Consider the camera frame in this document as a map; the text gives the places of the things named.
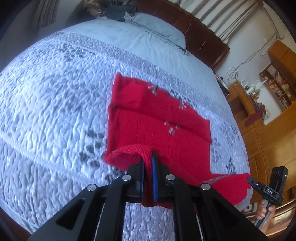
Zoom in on dark red hanging cloth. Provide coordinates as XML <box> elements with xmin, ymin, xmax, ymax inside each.
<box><xmin>245</xmin><ymin>102</ymin><xmax>266</xmax><ymax>126</ymax></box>

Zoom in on dark wooden headboard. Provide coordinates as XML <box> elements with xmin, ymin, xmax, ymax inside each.
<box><xmin>134</xmin><ymin>0</ymin><xmax>230</xmax><ymax>69</ymax></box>

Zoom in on light blue pillow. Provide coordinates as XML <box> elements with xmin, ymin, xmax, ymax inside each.
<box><xmin>124</xmin><ymin>13</ymin><xmax>187</xmax><ymax>55</ymax></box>

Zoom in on dark bedside table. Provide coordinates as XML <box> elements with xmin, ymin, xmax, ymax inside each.
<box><xmin>215</xmin><ymin>74</ymin><xmax>230</xmax><ymax>97</ymax></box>

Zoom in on wooden wall shelf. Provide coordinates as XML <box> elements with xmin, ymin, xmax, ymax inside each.
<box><xmin>259</xmin><ymin>63</ymin><xmax>295</xmax><ymax>111</ymax></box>

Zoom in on pile of dark clothes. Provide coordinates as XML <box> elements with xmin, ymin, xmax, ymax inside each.
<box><xmin>83</xmin><ymin>1</ymin><xmax>137</xmax><ymax>22</ymax></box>

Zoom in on red knit sweater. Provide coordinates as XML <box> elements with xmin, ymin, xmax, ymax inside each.
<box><xmin>103</xmin><ymin>73</ymin><xmax>251</xmax><ymax>210</ymax></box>

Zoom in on white hanging cables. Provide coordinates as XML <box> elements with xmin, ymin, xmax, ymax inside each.
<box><xmin>225</xmin><ymin>9</ymin><xmax>285</xmax><ymax>80</ymax></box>

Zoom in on beige window curtain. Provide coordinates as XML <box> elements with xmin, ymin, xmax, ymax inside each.
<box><xmin>32</xmin><ymin>0</ymin><xmax>60</xmax><ymax>29</ymax></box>

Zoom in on wooden cabinet unit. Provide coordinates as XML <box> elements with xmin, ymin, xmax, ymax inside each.
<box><xmin>226</xmin><ymin>40</ymin><xmax>296</xmax><ymax>232</ymax></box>

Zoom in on grey quilted floral bedspread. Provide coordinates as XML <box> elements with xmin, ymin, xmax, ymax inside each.
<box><xmin>1</xmin><ymin>19</ymin><xmax>250</xmax><ymax>233</ymax></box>

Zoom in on black tracker camera box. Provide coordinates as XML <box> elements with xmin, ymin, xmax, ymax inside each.
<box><xmin>269</xmin><ymin>166</ymin><xmax>288</xmax><ymax>196</ymax></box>

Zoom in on person's right hand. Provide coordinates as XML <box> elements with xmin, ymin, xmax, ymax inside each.
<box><xmin>255</xmin><ymin>199</ymin><xmax>276</xmax><ymax>234</ymax></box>

